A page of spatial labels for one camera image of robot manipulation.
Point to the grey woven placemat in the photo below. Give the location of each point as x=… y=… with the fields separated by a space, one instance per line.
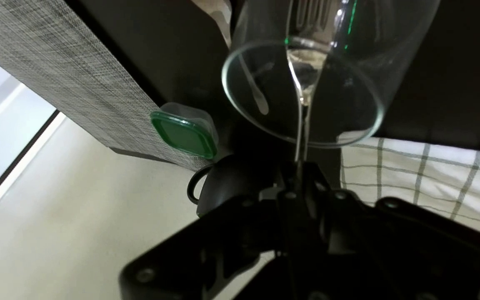
x=69 y=79

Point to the clear drinking glass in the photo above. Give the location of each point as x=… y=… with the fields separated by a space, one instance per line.
x=394 y=62

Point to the black mug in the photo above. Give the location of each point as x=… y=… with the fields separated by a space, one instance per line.
x=231 y=180

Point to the plastic container with green lid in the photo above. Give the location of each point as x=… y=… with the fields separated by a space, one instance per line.
x=185 y=134

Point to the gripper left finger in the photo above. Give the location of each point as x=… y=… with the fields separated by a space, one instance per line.
x=223 y=233

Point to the white checked cloth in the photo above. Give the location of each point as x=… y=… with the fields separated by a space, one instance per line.
x=440 y=179

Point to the silver metal fork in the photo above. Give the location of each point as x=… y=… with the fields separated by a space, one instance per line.
x=306 y=85

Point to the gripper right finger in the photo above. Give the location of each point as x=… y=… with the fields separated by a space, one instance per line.
x=390 y=241

